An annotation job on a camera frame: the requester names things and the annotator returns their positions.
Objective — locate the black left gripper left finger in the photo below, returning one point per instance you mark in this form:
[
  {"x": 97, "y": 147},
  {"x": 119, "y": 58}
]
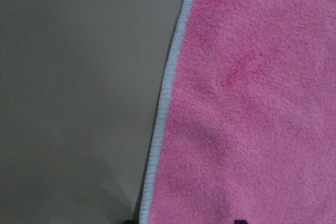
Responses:
[{"x": 130, "y": 222}]

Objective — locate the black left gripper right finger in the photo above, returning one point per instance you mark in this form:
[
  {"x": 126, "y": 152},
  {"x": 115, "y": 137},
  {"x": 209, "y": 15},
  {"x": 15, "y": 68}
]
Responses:
[{"x": 240, "y": 221}]

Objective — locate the pink and grey towel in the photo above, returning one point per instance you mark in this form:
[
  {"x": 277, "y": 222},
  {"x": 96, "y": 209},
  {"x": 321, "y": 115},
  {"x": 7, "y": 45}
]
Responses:
[{"x": 245, "y": 128}]

